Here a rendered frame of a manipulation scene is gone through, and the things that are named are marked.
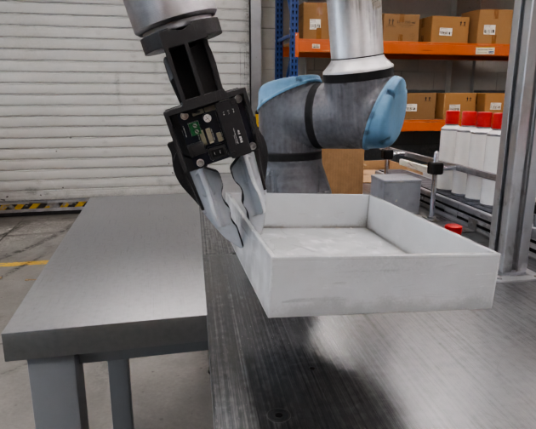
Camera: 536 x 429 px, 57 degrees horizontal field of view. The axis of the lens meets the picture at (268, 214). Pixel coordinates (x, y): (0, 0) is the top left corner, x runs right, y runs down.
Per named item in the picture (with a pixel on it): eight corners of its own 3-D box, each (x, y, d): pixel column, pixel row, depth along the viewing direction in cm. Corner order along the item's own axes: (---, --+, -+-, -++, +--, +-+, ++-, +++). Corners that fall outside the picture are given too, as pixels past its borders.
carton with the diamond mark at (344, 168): (362, 197, 137) (367, 96, 131) (277, 199, 134) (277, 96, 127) (332, 179, 166) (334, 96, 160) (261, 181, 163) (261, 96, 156)
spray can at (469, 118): (477, 196, 122) (485, 111, 118) (457, 197, 122) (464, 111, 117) (465, 192, 127) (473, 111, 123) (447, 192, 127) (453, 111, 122)
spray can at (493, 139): (509, 208, 110) (520, 112, 105) (487, 208, 109) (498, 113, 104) (495, 203, 115) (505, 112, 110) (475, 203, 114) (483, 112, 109)
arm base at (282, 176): (341, 207, 89) (340, 151, 87) (257, 213, 87) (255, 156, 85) (321, 194, 103) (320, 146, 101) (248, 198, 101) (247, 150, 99)
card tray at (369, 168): (422, 181, 173) (423, 170, 173) (350, 183, 170) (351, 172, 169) (389, 169, 202) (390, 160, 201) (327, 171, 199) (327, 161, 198)
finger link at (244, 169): (260, 257, 46) (225, 164, 44) (251, 239, 52) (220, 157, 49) (291, 245, 46) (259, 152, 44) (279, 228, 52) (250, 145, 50)
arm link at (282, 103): (279, 148, 101) (276, 80, 99) (339, 149, 94) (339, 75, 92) (246, 153, 91) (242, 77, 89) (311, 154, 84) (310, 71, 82)
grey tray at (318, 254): (492, 308, 43) (500, 254, 42) (268, 317, 39) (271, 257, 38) (367, 229, 69) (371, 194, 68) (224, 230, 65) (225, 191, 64)
